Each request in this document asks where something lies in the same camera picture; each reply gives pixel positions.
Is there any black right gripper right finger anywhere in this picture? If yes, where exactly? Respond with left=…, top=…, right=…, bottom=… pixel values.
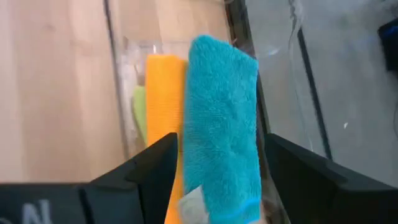
left=265, top=133, right=398, bottom=224

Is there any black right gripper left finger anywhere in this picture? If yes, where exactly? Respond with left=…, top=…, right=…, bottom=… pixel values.
left=82, top=133, right=178, bottom=224

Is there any green microfiber towel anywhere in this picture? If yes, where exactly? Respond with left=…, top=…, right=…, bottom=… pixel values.
left=131, top=85, right=149, bottom=146

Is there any orange microfiber towel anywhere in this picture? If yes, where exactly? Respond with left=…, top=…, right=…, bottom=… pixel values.
left=144, top=54, right=189, bottom=224

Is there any teal microfiber towel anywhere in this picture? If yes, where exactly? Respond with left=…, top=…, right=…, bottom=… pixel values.
left=178, top=34, right=262, bottom=224

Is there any clear plastic bin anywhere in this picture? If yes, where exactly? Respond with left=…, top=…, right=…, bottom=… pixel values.
left=104, top=0, right=330, bottom=224

